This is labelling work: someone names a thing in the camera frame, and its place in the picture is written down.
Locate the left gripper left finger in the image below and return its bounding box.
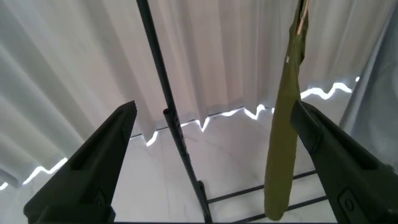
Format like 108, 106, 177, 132
23, 100, 138, 223

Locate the green printed sleeveless shirt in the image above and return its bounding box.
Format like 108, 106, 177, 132
263, 0, 310, 222

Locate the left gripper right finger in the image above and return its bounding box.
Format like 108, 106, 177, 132
289, 99, 398, 224

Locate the pale grey garment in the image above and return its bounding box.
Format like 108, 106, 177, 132
338, 0, 398, 174

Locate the black clothes rack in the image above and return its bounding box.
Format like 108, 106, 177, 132
136, 0, 329, 223

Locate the pink clothes hanger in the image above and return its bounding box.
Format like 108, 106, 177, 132
296, 0, 310, 36

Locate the white curtain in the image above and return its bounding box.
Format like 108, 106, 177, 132
0, 0, 396, 187

